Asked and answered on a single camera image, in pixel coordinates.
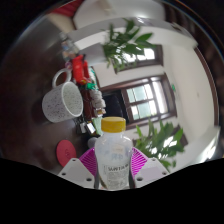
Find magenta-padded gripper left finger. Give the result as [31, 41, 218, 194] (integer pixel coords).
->
[57, 147, 98, 189]

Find grey dumbbell pair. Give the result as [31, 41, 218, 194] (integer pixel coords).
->
[87, 136, 99, 150]

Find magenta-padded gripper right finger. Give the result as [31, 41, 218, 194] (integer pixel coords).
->
[130, 147, 170, 189]

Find white speckled mug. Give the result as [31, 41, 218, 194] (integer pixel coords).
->
[41, 68, 84, 124]

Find brown framed window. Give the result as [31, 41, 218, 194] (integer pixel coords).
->
[113, 44, 164, 74]

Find black office chair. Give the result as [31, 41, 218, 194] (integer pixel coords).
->
[101, 93, 126, 126]

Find red plastic box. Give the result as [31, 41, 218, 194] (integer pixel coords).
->
[71, 54, 90, 84]

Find clear yellow-capped drink bottle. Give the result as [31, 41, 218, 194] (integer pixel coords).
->
[94, 116, 134, 191]

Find small potted green plant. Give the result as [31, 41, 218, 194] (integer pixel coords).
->
[101, 18, 156, 73]

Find large potted green plant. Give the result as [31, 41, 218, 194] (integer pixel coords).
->
[133, 118, 186, 171]

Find flat round red coaster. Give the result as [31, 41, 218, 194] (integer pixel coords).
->
[55, 139, 78, 168]

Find green flat packet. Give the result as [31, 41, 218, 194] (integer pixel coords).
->
[91, 116, 104, 136]

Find red carpeted staircase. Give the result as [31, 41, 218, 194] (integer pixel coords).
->
[49, 0, 84, 18]

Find brown glazed double door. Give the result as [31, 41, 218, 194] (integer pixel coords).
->
[99, 73, 178, 130]

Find pile of wrapped snacks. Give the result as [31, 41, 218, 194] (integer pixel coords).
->
[88, 88, 107, 118]

